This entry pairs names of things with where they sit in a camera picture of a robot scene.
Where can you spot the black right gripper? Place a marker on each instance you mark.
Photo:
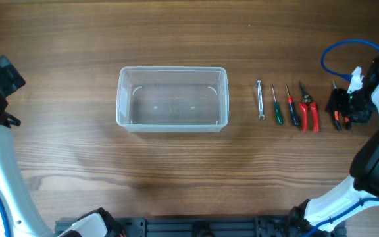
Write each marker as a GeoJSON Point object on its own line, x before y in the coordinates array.
{"type": "Point", "coordinates": [335, 103]}

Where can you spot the orange black needle-nose pliers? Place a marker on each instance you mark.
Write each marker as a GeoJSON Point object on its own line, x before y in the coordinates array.
{"type": "Point", "coordinates": [338, 106]}

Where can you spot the red handled cutting pliers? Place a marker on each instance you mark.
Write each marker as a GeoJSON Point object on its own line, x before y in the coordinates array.
{"type": "Point", "coordinates": [308, 104]}

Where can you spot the clear plastic container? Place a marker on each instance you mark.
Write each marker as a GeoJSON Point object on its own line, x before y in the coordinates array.
{"type": "Point", "coordinates": [172, 99]}

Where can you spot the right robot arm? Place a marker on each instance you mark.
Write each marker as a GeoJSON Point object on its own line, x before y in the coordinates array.
{"type": "Point", "coordinates": [360, 190]}

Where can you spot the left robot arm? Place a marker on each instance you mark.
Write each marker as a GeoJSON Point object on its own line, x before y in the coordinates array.
{"type": "Point", "coordinates": [18, 213]}

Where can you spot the small silver wrench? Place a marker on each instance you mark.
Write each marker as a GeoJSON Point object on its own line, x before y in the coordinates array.
{"type": "Point", "coordinates": [260, 100]}

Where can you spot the red black handled screwdriver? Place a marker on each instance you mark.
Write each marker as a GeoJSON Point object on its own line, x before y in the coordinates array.
{"type": "Point", "coordinates": [293, 113]}

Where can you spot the green handled screwdriver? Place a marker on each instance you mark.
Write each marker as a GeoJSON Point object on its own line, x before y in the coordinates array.
{"type": "Point", "coordinates": [277, 109]}

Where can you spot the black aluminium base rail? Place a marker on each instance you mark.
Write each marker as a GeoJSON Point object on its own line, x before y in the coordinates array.
{"type": "Point", "coordinates": [262, 226]}

